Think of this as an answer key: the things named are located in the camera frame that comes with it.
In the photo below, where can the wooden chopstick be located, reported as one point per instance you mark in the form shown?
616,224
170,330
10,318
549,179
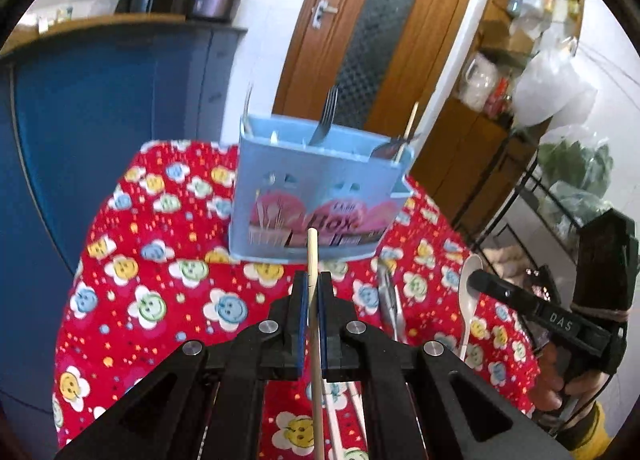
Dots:
312,260
410,129

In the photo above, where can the person's right forearm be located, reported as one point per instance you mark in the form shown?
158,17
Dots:
590,432

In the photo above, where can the bag of green vegetables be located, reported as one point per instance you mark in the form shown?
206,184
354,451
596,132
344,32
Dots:
580,169

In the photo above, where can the wooden door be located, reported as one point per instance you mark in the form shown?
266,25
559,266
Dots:
310,49

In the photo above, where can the pile of eggs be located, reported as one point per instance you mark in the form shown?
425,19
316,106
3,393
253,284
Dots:
505,257

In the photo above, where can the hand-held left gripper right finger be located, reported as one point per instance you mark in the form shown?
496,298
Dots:
325,312

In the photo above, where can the metal utensil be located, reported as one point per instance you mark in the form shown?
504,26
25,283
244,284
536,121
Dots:
391,300

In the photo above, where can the wooden shelf unit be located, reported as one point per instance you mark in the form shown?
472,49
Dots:
465,149

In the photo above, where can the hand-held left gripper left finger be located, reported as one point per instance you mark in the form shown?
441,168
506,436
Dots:
301,312

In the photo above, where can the cardboard box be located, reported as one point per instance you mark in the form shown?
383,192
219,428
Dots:
520,38

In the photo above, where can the red bottles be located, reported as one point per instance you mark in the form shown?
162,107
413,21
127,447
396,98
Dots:
500,97

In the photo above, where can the blue base cabinet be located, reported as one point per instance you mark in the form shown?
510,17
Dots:
100,129

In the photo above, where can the white plastic bag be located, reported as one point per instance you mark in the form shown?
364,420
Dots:
555,84

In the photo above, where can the white plastic spoon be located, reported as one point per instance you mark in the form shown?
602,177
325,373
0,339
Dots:
471,275

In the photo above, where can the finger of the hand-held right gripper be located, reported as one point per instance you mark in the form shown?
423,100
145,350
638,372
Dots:
505,292

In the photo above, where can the dark rice cooker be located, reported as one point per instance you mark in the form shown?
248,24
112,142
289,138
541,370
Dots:
212,2

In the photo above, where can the person's right hand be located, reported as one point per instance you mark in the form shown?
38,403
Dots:
550,380

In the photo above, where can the light blue utensil box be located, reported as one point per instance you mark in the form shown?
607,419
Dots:
280,174

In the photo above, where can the white kettle in plastic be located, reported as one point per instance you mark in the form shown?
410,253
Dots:
477,82

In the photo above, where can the red floral tablecloth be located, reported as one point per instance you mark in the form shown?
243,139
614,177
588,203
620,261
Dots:
165,250

